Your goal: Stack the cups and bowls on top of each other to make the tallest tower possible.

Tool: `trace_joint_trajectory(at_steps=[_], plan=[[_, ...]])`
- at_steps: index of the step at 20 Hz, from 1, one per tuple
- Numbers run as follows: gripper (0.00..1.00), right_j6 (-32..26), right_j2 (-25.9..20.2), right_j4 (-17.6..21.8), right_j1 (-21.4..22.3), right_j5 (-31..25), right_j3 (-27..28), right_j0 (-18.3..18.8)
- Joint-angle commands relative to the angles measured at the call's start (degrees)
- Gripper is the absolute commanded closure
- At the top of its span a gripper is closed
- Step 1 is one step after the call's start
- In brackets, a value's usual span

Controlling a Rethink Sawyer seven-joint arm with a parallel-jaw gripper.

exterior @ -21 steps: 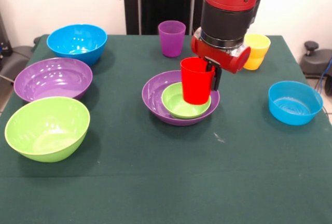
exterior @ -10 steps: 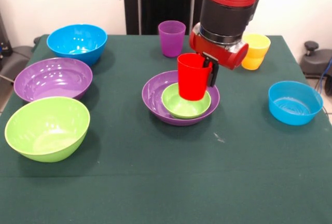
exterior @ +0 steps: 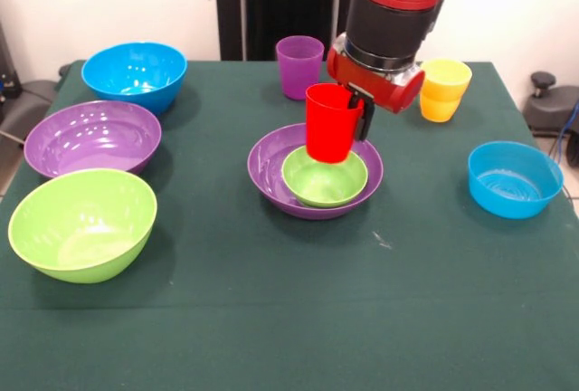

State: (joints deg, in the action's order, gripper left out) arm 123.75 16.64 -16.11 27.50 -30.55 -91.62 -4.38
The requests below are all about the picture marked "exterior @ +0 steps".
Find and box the purple cup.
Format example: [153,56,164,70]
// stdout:
[275,35,326,101]

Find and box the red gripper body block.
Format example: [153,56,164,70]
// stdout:
[326,32,427,115]

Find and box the purple bowl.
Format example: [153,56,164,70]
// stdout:
[24,100,163,179]
[246,121,384,220]

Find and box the grey pedestal foot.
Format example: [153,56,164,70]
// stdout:
[0,79,58,138]
[522,71,579,138]

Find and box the yellow cup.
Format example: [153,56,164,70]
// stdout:
[418,58,473,124]

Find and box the large blue bowl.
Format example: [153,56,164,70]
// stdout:
[81,42,188,117]

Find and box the small green bowl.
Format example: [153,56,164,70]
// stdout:
[280,144,369,209]

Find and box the black equipment rack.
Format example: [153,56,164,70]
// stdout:
[0,19,22,107]

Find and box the dark green tablecloth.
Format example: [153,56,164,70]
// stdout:
[0,59,579,391]

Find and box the large green bowl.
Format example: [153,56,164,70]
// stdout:
[7,168,158,284]

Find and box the red cup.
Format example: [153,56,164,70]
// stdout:
[305,82,365,165]

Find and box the blue floor cable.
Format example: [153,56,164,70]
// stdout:
[554,96,579,157]

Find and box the small blue bowl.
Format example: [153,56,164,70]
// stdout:
[467,140,565,220]

